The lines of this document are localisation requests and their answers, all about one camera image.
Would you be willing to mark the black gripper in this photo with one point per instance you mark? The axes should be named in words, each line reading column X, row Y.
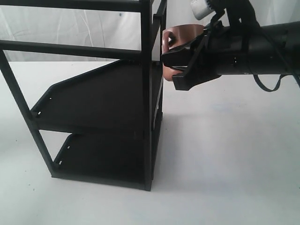
column 224, row 53

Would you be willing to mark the pink ceramic mug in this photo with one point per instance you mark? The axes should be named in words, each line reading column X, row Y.
column 179, row 35

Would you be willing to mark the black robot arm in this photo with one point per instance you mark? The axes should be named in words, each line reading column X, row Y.
column 273, row 50

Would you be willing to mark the black metal shelf rack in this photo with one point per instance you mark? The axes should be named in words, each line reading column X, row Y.
column 101, row 126

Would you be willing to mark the white backdrop cloth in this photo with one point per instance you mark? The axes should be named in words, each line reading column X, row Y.
column 109, row 29

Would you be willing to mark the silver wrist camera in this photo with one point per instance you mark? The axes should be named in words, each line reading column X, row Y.
column 201, row 8

